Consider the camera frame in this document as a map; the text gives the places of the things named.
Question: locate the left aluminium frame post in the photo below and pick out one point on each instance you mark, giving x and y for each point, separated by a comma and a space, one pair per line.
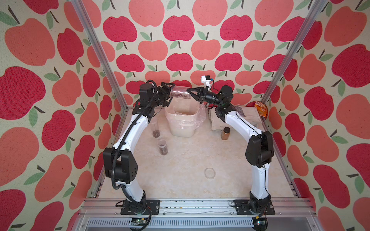
99, 51

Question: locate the white trash bin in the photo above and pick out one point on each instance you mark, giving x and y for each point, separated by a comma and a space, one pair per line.
184, 117

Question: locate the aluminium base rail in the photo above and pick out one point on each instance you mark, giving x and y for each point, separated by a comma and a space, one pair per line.
197, 214

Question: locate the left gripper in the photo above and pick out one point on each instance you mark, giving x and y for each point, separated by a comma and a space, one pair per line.
166, 94

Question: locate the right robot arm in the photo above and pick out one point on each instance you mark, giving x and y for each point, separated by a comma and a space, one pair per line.
259, 150

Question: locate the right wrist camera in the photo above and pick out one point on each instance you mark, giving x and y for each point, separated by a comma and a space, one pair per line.
207, 81

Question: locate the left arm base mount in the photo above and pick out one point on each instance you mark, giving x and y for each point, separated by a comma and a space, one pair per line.
132, 208

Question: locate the brown bottle black cap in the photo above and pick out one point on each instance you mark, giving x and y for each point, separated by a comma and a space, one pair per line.
225, 133

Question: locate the aluminium frame post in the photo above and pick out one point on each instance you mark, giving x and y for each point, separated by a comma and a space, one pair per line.
99, 51
309, 21

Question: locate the orange snack packet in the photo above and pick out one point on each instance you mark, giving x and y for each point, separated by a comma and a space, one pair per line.
261, 109

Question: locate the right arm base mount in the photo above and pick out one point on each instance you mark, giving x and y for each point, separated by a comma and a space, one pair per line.
253, 207

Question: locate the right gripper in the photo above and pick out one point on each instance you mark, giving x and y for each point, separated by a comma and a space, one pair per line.
203, 96

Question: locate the right aluminium frame post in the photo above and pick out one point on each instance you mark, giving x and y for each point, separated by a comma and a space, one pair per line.
309, 21

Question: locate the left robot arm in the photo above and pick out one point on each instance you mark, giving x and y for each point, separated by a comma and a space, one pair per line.
119, 161

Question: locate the folded printed tote bag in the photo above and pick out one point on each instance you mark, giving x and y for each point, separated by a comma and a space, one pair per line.
248, 113

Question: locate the clear jar lid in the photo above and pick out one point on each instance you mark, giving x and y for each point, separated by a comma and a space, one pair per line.
209, 173

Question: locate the clear plastic bin liner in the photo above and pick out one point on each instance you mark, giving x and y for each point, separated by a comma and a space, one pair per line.
184, 112

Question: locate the clear tea jar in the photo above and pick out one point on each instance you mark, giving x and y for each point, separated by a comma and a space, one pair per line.
155, 127
180, 92
163, 149

